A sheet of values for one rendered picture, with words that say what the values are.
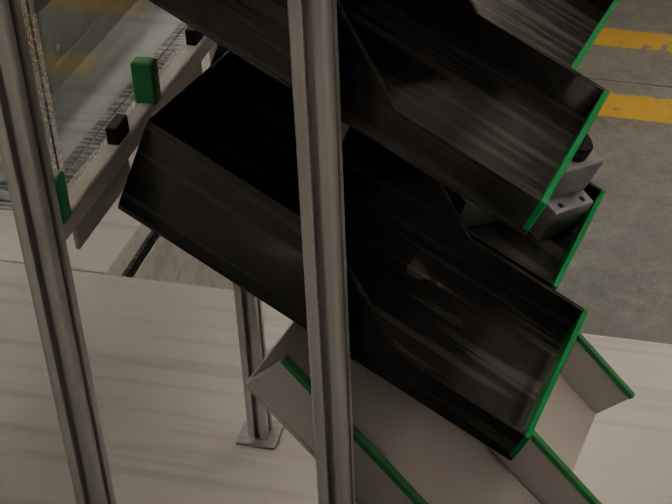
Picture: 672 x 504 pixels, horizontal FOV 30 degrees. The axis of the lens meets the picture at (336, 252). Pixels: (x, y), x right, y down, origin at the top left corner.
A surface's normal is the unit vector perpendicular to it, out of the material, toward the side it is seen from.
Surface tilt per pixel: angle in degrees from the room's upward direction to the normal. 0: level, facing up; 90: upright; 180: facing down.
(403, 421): 45
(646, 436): 0
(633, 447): 0
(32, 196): 90
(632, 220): 0
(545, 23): 25
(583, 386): 90
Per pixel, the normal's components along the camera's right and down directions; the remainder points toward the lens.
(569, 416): 0.62, -0.44
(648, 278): -0.03, -0.82
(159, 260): 0.97, 0.11
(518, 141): 0.35, -0.66
